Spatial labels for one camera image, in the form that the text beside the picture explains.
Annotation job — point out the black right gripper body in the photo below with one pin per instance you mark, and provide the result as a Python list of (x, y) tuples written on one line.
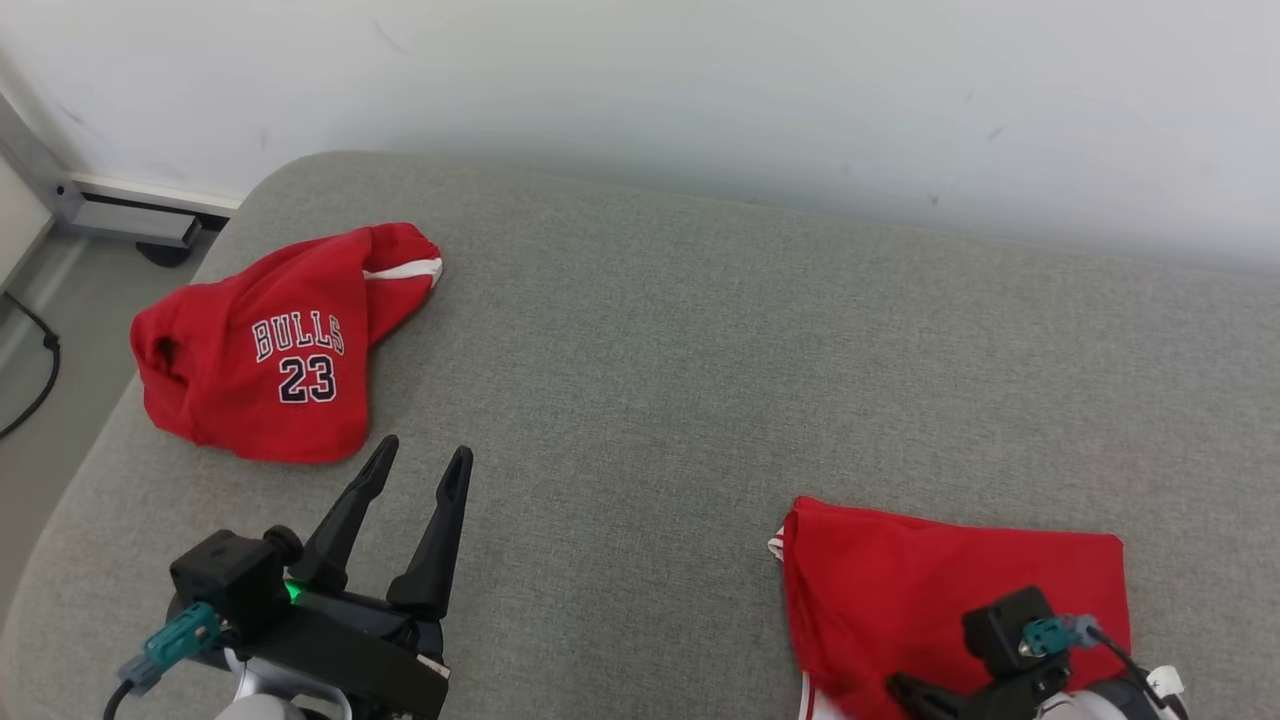
[(1010, 698)]

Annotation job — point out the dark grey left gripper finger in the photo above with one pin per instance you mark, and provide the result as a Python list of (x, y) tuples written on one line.
[(440, 540), (345, 520)]

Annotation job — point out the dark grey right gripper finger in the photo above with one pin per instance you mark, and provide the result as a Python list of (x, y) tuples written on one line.
[(925, 698)]

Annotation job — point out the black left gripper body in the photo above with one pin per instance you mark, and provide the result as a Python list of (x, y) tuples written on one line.
[(370, 660)]

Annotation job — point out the red Bulls 23 jersey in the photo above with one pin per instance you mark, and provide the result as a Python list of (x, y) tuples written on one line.
[(900, 590)]

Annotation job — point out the red Bulls 23 shorts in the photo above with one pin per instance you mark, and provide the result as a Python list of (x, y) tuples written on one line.
[(260, 350)]

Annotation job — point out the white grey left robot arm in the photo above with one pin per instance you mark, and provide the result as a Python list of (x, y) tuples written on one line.
[(270, 700)]

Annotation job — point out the grey fabric sofa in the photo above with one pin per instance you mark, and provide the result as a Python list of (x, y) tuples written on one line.
[(650, 400)]

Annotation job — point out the black caster wheel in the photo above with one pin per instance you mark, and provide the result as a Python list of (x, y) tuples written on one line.
[(165, 253)]

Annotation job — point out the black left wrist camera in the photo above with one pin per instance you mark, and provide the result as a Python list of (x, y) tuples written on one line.
[(230, 585)]

